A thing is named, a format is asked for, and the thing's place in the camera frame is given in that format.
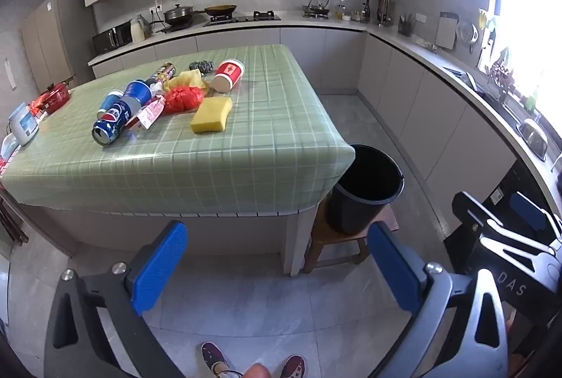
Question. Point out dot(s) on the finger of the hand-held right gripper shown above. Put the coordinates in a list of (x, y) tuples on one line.
[(529, 210), (465, 206)]

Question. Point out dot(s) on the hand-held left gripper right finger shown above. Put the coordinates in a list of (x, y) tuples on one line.
[(395, 272)]

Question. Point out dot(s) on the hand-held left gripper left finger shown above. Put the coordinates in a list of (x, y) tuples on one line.
[(160, 268)]

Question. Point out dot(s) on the black plastic bucket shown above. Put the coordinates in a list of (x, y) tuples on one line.
[(351, 211)]

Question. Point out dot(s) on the printed tall drink can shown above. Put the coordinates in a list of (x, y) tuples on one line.
[(161, 73)]

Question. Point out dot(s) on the red paper cup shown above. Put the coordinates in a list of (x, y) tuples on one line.
[(228, 75)]

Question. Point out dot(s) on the black built-in oven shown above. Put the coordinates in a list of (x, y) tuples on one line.
[(505, 182)]

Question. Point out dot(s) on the white kitchen island base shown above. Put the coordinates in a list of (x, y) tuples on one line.
[(219, 239)]

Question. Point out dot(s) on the brown wooden stool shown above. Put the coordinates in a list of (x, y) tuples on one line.
[(325, 238)]

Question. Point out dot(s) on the person's left shoe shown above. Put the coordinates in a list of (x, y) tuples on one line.
[(214, 357)]

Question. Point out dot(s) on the person's shoe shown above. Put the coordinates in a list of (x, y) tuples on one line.
[(293, 367), (214, 357)]

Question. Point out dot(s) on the steel kitchen sink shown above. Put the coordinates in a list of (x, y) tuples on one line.
[(460, 76)]

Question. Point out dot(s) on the person's right shoe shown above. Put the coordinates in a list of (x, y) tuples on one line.
[(293, 367)]

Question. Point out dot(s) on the grey kitchen counter cabinets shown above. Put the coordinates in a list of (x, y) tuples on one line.
[(395, 75)]

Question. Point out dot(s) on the blue cola can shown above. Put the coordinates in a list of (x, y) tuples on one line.
[(109, 124)]

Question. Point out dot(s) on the red white snack packet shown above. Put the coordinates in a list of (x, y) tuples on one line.
[(147, 114)]

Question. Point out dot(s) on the yellow sponge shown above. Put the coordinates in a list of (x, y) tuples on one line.
[(212, 115)]

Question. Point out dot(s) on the red plastic bag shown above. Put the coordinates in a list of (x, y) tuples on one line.
[(182, 99)]

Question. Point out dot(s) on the round steel strainer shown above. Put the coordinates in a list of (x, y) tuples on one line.
[(467, 33)]

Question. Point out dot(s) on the white cutting board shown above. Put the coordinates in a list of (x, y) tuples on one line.
[(447, 30)]

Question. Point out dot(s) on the blue paper cup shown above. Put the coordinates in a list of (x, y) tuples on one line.
[(137, 91)]

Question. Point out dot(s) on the green checked tablecloth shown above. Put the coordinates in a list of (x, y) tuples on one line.
[(263, 119)]

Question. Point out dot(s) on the black knife holder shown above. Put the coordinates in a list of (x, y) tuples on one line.
[(406, 26)]

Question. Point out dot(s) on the yellow plastic bag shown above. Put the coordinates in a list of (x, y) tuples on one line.
[(191, 78)]

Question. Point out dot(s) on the small white appliance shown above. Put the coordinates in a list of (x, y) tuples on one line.
[(24, 125)]

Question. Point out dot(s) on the red cooking pot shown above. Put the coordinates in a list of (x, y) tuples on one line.
[(57, 97)]

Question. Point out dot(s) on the bright kitchen window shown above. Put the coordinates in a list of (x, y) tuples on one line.
[(527, 9)]

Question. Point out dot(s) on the steel wool scrubber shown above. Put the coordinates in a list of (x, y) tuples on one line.
[(201, 66)]

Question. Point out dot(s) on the steel utensil holder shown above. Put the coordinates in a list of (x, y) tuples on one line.
[(384, 13)]

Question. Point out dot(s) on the dark glass bottle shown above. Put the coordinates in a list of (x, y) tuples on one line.
[(367, 11)]

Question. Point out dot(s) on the yellow oil bottle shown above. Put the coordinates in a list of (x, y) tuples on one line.
[(340, 12)]

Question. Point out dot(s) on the black microwave oven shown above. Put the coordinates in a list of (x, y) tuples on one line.
[(109, 40)]

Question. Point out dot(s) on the cream electric kettle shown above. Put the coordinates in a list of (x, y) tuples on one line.
[(138, 32)]

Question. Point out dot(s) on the steel pot with raised lid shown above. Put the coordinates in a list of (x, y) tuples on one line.
[(316, 9)]

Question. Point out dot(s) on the beige refrigerator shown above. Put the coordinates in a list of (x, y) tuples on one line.
[(48, 40)]

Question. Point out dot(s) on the grey wok with lid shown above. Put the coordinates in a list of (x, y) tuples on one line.
[(178, 14)]

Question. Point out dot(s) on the black frying pan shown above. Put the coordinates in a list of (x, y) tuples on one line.
[(219, 10)]

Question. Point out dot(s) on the black gas stove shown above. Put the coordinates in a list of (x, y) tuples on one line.
[(250, 17)]

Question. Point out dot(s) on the white paper wall sheet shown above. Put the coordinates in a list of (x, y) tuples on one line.
[(9, 74)]

